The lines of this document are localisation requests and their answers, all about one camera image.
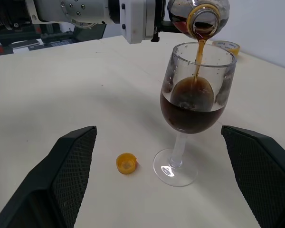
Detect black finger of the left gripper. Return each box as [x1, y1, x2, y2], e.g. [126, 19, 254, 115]
[159, 20, 189, 34]

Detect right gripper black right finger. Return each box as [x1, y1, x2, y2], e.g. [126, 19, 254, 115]
[220, 125, 285, 228]

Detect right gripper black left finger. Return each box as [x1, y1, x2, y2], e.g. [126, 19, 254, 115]
[0, 125, 97, 228]

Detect clear bottle with dark drink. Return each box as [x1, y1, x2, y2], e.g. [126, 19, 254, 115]
[167, 0, 230, 40]

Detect yellow bottle cap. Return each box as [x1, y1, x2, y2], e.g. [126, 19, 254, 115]
[115, 152, 138, 175]

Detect clear wine glass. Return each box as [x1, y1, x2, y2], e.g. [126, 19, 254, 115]
[152, 42, 238, 188]

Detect yellow packing tape roll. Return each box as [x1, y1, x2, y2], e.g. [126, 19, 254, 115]
[212, 40, 241, 57]

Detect black flat tablet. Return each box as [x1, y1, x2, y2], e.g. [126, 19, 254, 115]
[11, 39, 40, 50]

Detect black window ledge cabinet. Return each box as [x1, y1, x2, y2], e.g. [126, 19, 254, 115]
[0, 22, 73, 57]

